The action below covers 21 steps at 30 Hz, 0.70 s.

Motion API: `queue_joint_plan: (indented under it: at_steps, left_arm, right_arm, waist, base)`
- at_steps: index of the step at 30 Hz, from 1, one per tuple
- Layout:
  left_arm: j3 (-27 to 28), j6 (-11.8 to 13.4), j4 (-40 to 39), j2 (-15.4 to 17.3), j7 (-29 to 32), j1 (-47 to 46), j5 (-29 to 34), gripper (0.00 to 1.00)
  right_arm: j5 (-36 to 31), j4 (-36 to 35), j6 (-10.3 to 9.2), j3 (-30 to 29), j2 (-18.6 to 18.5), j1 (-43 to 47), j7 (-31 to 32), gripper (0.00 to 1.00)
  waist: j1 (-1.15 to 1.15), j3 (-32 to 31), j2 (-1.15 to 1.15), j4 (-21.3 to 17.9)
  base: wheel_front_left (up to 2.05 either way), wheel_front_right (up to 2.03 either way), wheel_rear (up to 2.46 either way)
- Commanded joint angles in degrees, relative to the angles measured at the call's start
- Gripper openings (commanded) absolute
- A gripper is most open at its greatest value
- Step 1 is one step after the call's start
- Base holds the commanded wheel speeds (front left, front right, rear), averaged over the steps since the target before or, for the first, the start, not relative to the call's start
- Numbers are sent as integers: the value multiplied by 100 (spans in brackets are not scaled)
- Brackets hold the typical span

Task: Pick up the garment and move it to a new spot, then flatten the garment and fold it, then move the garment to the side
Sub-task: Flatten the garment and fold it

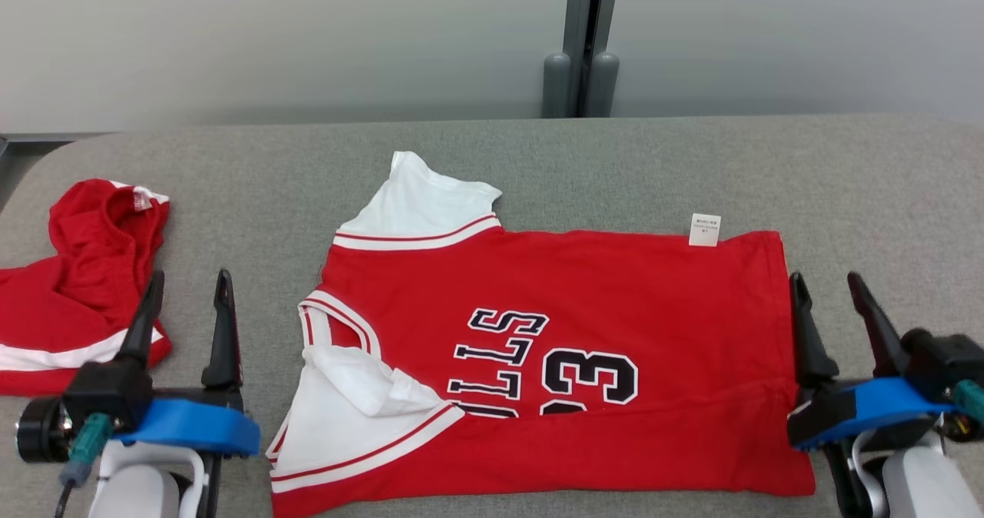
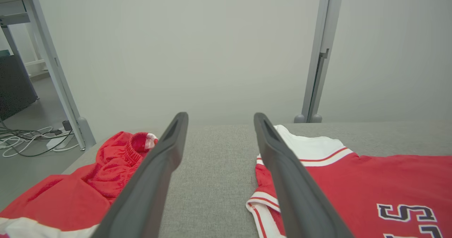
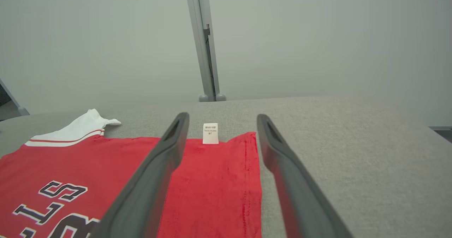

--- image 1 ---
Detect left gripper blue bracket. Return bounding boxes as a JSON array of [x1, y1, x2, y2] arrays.
[[15, 269, 262, 464]]

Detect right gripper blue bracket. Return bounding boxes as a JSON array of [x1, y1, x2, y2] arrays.
[[786, 271, 962, 452]]

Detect red shorts white stripe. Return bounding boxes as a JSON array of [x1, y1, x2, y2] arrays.
[[0, 179, 172, 397]]

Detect red white basketball jersey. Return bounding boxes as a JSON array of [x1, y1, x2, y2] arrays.
[[265, 151, 816, 518]]

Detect right cable with teal plug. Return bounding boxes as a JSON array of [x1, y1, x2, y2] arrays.
[[953, 380, 984, 427]]

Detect grey partition double post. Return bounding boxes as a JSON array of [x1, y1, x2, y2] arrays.
[[542, 0, 622, 119]]

